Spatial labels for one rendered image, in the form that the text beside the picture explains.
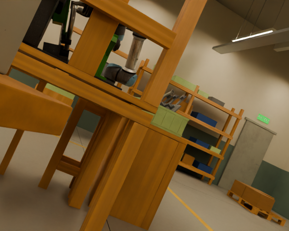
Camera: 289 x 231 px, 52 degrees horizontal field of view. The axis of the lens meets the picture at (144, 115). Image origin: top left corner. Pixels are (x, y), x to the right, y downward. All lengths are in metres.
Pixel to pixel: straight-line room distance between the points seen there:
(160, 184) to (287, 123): 7.90
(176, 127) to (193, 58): 5.88
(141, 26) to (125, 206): 1.45
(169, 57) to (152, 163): 1.03
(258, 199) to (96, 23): 5.86
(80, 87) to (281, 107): 8.65
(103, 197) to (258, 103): 7.97
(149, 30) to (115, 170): 0.75
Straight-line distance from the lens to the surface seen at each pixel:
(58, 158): 2.36
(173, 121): 2.44
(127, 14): 1.54
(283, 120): 9.91
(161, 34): 1.58
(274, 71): 9.59
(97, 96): 1.53
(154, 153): 2.37
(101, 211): 1.69
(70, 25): 1.81
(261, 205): 6.94
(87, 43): 1.53
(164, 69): 1.62
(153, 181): 2.42
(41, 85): 2.29
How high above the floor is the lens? 0.78
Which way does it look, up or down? 1 degrees up
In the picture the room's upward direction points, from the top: 25 degrees clockwise
